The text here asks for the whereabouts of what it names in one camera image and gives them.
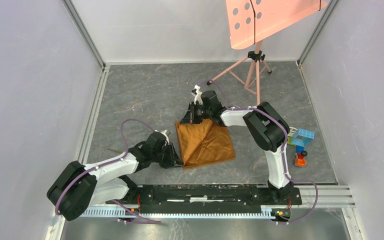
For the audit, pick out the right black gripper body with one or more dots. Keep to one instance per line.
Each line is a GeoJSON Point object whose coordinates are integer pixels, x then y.
{"type": "Point", "coordinates": [200, 113]}

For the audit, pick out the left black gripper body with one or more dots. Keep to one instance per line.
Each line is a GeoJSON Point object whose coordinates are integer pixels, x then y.
{"type": "Point", "coordinates": [165, 157]}

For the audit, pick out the orange cloth napkin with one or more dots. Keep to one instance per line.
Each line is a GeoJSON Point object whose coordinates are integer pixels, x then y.
{"type": "Point", "coordinates": [204, 144]}

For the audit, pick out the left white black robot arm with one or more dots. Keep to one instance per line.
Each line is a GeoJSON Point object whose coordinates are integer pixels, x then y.
{"type": "Point", "coordinates": [81, 186]}

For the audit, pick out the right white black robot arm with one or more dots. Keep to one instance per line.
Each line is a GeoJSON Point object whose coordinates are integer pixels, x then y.
{"type": "Point", "coordinates": [268, 129]}

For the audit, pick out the yellow green toy block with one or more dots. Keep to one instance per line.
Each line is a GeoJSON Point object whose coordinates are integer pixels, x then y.
{"type": "Point", "coordinates": [289, 141]}

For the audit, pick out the pink music stand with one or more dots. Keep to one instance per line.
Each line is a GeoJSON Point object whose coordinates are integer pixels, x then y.
{"type": "Point", "coordinates": [252, 21]}

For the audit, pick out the blue toy brick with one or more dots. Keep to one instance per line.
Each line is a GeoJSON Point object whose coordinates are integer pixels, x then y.
{"type": "Point", "coordinates": [302, 137]}

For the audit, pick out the red black toy figure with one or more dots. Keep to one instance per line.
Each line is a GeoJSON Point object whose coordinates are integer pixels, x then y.
{"type": "Point", "coordinates": [300, 152]}

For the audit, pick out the orange toy block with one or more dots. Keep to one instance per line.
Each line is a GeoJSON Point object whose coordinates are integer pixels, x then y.
{"type": "Point", "coordinates": [300, 162]}

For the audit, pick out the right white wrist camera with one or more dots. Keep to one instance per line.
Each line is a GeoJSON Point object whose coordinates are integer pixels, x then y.
{"type": "Point", "coordinates": [197, 95]}

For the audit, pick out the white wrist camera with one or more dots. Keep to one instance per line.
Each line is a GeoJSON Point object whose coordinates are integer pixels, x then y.
{"type": "Point", "coordinates": [197, 95]}
{"type": "Point", "coordinates": [166, 133]}

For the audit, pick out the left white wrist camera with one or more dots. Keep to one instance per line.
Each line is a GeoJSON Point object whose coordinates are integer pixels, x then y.
{"type": "Point", "coordinates": [166, 133]}

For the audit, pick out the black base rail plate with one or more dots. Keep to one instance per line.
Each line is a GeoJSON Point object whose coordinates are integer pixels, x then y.
{"type": "Point", "coordinates": [208, 198]}

